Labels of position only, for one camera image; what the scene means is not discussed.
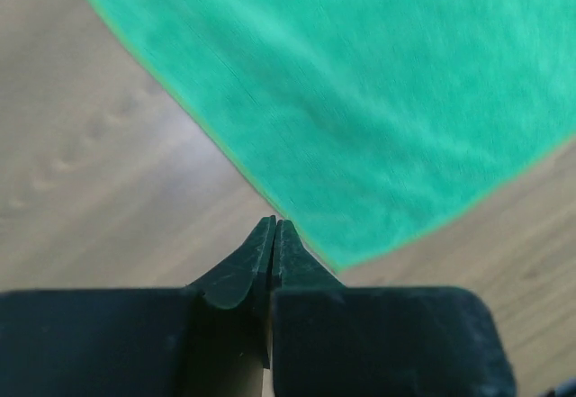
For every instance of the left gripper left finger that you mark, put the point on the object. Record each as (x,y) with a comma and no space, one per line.
(208,338)

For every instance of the green towel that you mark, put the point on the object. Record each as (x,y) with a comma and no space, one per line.
(367,123)

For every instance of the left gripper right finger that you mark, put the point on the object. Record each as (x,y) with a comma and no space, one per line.
(333,340)

